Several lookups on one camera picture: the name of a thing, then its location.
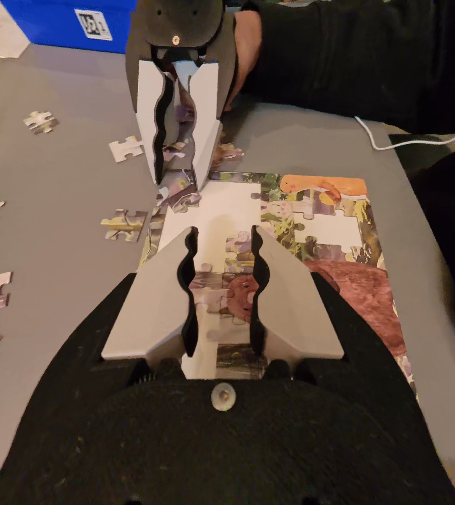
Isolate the person's right forearm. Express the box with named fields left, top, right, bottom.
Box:
left=223, top=10, right=264, bottom=115

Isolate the grey striped jigsaw piece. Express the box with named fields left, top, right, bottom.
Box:
left=23, top=111, right=59, bottom=135

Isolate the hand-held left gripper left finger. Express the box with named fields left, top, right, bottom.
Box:
left=100, top=226, right=200, bottom=367

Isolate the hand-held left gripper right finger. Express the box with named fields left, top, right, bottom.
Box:
left=250, top=225, right=345, bottom=363

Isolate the blue plastic bin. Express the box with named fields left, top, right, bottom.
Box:
left=10, top=0, right=138, bottom=54

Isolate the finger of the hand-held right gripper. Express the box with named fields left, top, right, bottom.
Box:
left=136, top=59, right=175, bottom=186
left=173, top=61, right=224, bottom=193

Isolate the purple yellow jigsaw piece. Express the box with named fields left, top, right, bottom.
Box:
left=156, top=169, right=203, bottom=214

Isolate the partly assembled jigsaw puzzle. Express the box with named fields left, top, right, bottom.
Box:
left=139, top=170, right=418, bottom=401

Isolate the white cable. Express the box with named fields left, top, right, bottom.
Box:
left=354, top=115, right=455, bottom=151

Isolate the purple orange jigsaw piece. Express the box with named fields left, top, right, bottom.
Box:
left=211, top=142, right=245, bottom=163

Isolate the purple white jigsaw piece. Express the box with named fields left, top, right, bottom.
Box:
left=163, top=140, right=192, bottom=162

